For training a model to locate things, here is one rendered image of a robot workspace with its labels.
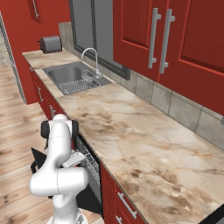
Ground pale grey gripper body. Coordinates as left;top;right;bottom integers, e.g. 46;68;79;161
61;151;87;169

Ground dishwasher with dark interior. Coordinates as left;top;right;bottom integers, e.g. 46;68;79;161
74;133;103;208

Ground black dishwasher door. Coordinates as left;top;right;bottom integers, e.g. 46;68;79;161
30;147;105;219

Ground red drawer front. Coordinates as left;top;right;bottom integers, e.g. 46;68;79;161
100;163;147;224

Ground red base cupboard run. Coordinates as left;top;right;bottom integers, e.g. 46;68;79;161
28;66;67;121

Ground red base cupboard front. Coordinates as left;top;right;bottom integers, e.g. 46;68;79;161
102;204;123;224

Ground steel sink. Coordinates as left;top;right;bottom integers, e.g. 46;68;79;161
42;60;113;96

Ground silver curved tap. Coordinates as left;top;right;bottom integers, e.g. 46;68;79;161
80;47;104;80

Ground grey fridge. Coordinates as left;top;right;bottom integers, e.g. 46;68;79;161
0;11;27;105

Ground silver toaster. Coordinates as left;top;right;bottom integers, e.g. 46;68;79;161
37;35;64;55

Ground grey framed window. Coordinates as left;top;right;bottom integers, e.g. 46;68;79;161
68;0;131;81

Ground red tall cupboard run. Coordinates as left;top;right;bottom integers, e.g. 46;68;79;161
0;0;72;105

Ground black hob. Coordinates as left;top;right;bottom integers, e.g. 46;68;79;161
199;203;224;224

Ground grey wire dishwasher rack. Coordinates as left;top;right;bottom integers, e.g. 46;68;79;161
78;142;102;183

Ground silver drawer handle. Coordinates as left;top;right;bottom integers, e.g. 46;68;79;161
116;191;138;221

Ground grey wire sink rack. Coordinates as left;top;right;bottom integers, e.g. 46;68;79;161
58;69;102;95

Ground red wall cupboard door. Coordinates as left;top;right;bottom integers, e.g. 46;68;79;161
112;0;169;83
157;0;224;116

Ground long silver cupboard handle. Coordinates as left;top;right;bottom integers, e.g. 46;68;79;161
158;8;176;74
147;7;162;70

